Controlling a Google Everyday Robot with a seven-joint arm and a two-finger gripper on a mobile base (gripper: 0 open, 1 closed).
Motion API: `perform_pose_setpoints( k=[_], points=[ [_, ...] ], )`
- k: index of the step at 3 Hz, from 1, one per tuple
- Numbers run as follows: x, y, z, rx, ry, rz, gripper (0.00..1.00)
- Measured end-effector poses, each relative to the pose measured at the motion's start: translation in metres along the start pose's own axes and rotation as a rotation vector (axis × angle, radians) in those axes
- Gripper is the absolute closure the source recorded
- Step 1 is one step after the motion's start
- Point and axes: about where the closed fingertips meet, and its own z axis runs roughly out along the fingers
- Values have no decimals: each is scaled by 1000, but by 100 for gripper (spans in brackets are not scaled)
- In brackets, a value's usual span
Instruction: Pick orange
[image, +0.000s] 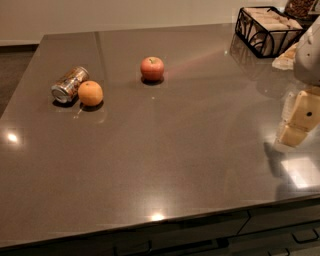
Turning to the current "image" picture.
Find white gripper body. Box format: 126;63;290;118
293;17;320;86

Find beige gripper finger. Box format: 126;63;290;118
275;87;320;148

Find orange fruit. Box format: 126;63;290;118
78;81;103;107

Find crumpled paper packet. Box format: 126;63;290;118
272;43;297;71

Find beige napkins in basket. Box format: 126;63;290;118
244;7;303;56

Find snack jar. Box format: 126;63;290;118
284;0;315;19

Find red apple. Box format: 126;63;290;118
140;56;164;81

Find silver drink can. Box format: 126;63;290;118
51;66;89;104

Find black wire basket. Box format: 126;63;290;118
234;6;306;59

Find black drawer handle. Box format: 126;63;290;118
292;229;320;244

